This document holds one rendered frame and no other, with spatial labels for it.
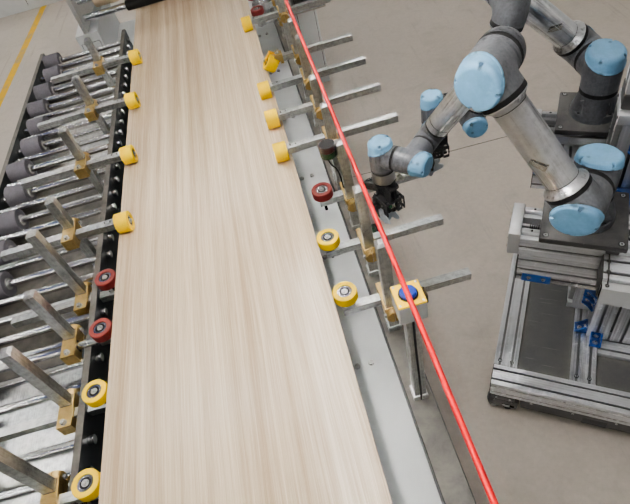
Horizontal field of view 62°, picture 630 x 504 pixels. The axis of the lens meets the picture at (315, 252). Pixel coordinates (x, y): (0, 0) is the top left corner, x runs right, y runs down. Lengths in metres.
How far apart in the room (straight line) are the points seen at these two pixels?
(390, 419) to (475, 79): 1.05
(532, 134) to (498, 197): 1.89
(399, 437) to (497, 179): 1.98
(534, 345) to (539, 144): 1.20
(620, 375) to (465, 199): 1.34
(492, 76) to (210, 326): 1.10
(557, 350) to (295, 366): 1.20
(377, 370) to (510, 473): 0.78
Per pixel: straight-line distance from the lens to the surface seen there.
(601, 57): 1.92
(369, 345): 1.89
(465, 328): 2.64
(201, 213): 2.11
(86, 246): 2.33
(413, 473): 1.70
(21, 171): 3.07
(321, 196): 1.99
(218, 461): 1.52
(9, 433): 2.01
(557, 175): 1.39
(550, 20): 1.92
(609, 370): 2.38
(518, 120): 1.32
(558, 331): 2.43
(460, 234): 3.01
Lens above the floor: 2.24
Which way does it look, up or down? 48 degrees down
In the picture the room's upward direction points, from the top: 17 degrees counter-clockwise
